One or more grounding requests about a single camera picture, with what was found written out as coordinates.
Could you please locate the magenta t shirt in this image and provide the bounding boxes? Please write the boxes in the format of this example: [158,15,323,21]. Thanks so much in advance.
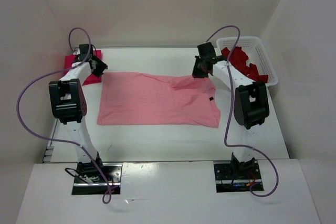
[64,50,102,86]

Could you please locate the pink t shirt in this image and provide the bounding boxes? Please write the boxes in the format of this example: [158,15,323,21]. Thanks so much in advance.
[97,72,221,128]

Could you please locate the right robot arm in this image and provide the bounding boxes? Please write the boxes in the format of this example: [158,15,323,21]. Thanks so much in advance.
[192,42,269,178]

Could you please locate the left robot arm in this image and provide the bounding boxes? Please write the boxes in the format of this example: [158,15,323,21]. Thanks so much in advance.
[48,44,108,182]

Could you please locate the dark red t shirt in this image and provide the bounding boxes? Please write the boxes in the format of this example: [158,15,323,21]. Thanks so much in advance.
[229,47,268,83]

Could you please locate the white plastic basket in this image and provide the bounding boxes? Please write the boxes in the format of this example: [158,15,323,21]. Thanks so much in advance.
[214,36,278,88]

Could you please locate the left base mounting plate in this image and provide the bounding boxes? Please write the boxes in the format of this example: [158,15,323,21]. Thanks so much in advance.
[68,164,122,195]

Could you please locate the base mounting plate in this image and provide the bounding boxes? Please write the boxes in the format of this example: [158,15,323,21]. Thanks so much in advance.
[68,164,122,195]
[213,161,264,193]

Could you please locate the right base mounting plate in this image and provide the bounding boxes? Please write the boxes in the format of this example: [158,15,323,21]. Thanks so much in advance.
[213,161,264,193]

